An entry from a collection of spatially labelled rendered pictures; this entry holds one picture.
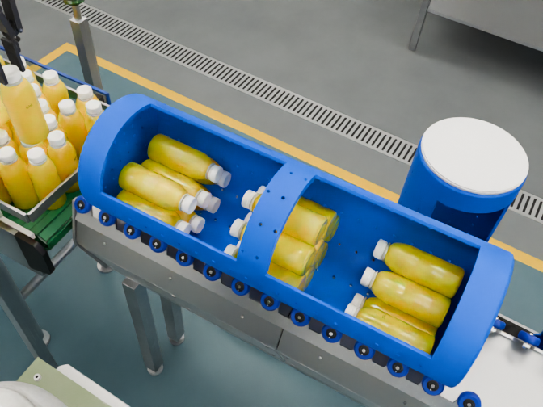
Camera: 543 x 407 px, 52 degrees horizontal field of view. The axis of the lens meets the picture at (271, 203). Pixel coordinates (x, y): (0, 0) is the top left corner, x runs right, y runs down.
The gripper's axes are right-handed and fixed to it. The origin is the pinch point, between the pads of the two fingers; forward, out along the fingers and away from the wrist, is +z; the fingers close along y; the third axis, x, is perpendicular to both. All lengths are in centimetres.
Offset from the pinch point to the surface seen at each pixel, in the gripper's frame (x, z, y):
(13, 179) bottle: 6.7, 34.3, -5.5
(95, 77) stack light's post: 28, 49, 45
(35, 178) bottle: 2.0, 33.9, -2.8
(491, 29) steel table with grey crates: -71, 115, 251
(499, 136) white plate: -91, 33, 72
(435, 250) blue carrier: -88, 28, 24
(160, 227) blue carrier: -36.0, 24.6, -3.5
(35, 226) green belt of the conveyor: 1.0, 45.8, -8.7
